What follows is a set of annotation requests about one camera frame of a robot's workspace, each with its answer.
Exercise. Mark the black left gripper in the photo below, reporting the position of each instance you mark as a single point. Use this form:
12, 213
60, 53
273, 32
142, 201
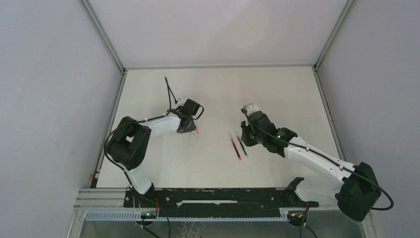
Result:
191, 128

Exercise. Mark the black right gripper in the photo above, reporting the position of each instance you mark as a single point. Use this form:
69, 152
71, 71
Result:
245, 127

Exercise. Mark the black pen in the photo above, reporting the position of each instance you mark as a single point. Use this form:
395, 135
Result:
243, 148

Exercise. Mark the red pen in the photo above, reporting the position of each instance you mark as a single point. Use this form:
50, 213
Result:
235, 148

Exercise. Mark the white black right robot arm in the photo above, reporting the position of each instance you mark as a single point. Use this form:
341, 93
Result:
353, 188

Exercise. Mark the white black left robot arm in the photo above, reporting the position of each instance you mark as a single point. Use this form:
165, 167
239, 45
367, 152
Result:
126, 145

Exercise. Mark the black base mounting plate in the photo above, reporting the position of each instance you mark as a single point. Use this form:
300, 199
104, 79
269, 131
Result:
216, 202

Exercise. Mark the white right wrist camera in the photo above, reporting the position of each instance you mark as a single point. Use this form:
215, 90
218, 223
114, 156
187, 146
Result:
250, 109

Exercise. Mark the aluminium frame rail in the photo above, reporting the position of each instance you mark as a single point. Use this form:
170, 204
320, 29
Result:
329, 114

